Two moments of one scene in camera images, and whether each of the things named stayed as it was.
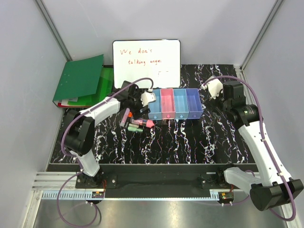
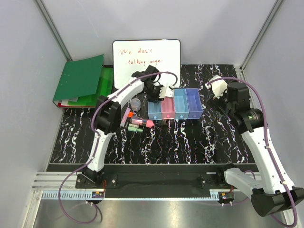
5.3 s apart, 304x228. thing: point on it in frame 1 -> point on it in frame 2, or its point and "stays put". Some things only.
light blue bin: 181,103 stays put
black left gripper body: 135,104 -> 153,92
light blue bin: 155,110 stays put
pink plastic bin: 167,103 stays put
